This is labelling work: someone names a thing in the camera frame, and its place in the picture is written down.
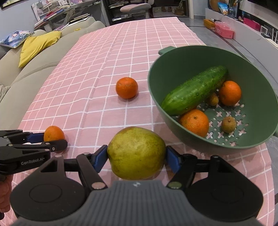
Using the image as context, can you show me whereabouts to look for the light grey cloth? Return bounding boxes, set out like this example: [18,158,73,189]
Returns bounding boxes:
[0,85,11,103]

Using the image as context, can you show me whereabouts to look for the orange mandarin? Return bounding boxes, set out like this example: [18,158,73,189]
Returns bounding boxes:
[43,126,66,142]
[178,109,209,138]
[218,80,242,106]
[116,77,138,99]

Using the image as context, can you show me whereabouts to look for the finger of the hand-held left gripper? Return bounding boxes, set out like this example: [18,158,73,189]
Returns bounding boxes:
[0,140,68,153]
[0,130,45,145]

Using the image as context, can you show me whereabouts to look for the brown longan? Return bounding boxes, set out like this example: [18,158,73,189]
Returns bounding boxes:
[206,92,219,106]
[221,116,236,133]

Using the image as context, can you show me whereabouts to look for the black television screen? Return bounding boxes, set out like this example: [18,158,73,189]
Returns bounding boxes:
[239,0,278,14]

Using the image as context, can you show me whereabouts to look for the golden round vase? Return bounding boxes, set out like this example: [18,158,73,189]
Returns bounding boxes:
[209,0,222,11]

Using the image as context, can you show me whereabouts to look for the pink plastic box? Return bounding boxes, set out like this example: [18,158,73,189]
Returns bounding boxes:
[215,22,235,39]

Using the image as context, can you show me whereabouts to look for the beige sofa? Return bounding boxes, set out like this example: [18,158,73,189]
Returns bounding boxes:
[0,16,106,131]

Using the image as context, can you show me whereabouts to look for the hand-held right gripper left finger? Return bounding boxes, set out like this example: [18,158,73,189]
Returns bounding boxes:
[40,145,108,190]

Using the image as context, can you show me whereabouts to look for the yellow pillow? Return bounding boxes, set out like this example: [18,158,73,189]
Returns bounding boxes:
[18,31,62,68]

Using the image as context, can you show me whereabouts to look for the cluttered desk with books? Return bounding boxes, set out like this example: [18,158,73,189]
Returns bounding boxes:
[31,0,96,29]

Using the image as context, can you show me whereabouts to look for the blue floral pillow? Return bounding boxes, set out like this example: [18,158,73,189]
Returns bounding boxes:
[0,30,35,48]

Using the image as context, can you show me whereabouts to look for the small white desk device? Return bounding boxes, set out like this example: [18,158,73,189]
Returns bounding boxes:
[260,25,271,37]

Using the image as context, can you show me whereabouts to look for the wall picture frame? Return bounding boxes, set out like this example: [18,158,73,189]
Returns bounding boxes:
[0,0,17,9]

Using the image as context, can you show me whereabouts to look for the brown shoes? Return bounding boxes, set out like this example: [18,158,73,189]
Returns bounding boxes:
[160,6,184,16]

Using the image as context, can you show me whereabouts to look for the person's left hand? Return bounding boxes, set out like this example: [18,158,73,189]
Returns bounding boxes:
[0,174,14,214]

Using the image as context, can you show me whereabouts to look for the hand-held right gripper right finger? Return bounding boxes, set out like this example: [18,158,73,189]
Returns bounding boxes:
[166,145,234,189]

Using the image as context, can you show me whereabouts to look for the white router with antennas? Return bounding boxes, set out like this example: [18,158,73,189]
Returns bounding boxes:
[269,28,278,45]

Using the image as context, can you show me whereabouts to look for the green plastic colander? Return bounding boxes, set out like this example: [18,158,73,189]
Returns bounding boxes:
[147,45,278,155]

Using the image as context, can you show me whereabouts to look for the magenta box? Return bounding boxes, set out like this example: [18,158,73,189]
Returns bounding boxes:
[243,17,261,31]

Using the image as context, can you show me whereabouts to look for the orange cardboard box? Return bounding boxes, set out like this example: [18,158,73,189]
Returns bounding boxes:
[203,18,218,30]

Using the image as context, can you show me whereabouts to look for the grey television console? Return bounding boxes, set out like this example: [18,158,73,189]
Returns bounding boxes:
[205,7,278,66]

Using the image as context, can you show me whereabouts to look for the green cucumber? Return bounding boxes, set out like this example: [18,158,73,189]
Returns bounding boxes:
[161,66,228,116]

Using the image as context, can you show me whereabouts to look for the pink checked tablecloth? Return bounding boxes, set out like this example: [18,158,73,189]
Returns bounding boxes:
[0,17,272,226]

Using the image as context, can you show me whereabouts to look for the yellow-green pear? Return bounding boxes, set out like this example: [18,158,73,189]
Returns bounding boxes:
[107,127,167,180]

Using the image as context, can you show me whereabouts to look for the pink office chair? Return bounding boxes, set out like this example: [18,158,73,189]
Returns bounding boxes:
[119,0,153,19]

